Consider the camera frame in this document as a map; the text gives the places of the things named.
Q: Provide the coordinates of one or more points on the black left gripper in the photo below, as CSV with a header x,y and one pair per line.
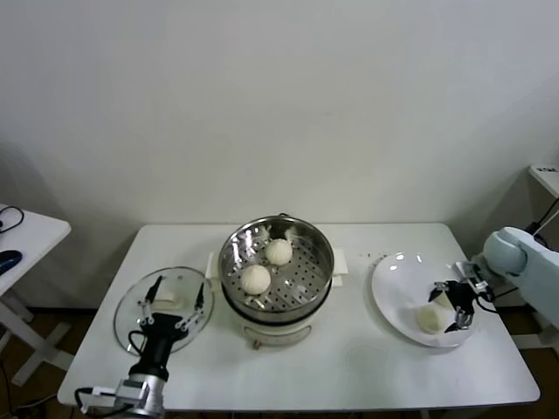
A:
x,y
163,325

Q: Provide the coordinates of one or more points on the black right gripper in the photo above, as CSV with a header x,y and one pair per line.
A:
x,y
460,296

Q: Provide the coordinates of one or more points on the white steamed baozi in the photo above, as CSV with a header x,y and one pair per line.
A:
x,y
255,279
430,319
441,301
278,252

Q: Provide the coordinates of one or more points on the round glass pot lid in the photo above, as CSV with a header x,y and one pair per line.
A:
x,y
174,279

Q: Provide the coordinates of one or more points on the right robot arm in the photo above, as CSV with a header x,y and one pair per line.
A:
x,y
524,262

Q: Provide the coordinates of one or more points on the perforated steel steamer basket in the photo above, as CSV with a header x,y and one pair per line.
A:
x,y
236,257

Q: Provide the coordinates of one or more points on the large white plate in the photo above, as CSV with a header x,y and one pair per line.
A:
x,y
393,288

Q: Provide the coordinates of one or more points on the scattered dark crumbs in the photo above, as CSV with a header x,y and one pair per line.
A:
x,y
369,254

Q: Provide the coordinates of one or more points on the white electric cooking pot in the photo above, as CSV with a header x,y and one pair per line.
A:
x,y
279,331

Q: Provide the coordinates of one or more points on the white side table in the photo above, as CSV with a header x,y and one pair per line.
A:
x,y
39,231

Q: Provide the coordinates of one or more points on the blue computer mouse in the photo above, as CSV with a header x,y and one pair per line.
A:
x,y
8,259

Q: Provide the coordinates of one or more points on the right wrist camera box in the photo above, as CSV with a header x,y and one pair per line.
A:
x,y
474,275

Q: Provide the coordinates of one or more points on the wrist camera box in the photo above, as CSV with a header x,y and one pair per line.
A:
x,y
474,275
98,389

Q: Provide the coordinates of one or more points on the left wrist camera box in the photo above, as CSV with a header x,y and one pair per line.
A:
x,y
98,389

